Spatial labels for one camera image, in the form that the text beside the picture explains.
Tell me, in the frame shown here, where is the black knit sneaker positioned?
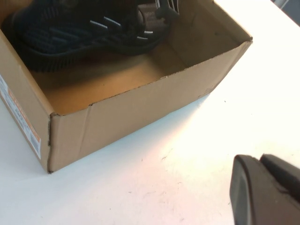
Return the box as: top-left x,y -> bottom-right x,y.
1,0 -> 181,74

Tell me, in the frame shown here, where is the brown cardboard shoe box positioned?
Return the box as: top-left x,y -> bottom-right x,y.
0,0 -> 254,174

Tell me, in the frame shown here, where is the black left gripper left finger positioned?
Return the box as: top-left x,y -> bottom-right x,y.
230,154 -> 300,225

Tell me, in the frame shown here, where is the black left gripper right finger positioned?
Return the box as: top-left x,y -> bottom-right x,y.
260,153 -> 300,200

